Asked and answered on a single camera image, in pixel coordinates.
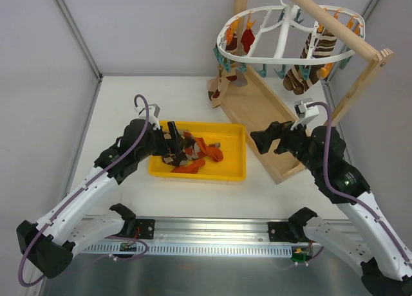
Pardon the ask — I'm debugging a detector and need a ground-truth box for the grey argyle sock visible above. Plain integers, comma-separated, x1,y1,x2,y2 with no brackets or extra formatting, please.
183,131,223,162

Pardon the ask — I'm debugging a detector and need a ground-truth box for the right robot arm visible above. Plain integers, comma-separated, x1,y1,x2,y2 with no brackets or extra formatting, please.
250,122,411,295

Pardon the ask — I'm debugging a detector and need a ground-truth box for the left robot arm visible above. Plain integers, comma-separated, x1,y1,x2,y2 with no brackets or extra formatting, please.
16,119,183,279

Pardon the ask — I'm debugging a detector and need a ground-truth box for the wooden hanger stand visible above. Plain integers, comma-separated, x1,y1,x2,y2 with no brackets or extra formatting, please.
206,0,395,185

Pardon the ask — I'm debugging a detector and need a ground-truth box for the white round sock hanger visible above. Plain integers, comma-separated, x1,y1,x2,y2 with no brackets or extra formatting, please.
216,0,377,66

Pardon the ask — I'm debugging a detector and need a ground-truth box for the yellow plastic tray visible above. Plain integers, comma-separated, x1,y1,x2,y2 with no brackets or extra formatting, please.
148,121,247,181

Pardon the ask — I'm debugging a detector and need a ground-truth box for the orange sock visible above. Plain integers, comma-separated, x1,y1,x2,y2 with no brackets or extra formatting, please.
171,159,206,174
194,137,223,162

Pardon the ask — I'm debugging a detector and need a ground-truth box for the brown striped sock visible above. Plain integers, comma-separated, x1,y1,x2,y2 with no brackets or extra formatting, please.
283,32,319,91
287,28,337,95

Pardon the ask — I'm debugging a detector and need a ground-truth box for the teal clothes peg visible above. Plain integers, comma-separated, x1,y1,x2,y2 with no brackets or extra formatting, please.
213,44,236,72
256,64,267,78

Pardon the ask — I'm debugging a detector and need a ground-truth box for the red cuffed hanging sock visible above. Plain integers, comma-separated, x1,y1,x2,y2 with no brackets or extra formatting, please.
241,28,255,54

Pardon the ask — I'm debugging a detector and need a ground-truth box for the orange clothes peg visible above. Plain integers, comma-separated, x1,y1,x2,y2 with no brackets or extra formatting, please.
246,11,256,31
226,17,240,44

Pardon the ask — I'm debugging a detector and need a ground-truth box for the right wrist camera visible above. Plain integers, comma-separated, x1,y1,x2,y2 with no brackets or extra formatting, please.
290,98,319,131

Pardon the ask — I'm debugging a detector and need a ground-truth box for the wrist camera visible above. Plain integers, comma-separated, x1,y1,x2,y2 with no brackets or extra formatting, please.
135,104,160,130
290,98,319,131

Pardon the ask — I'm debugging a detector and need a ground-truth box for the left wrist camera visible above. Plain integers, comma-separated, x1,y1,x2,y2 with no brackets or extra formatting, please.
135,104,160,130

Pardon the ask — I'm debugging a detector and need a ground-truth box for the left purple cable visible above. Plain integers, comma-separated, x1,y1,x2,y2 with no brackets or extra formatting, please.
17,94,151,288

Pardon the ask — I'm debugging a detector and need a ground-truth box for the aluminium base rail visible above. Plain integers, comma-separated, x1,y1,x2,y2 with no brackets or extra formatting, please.
81,217,320,258

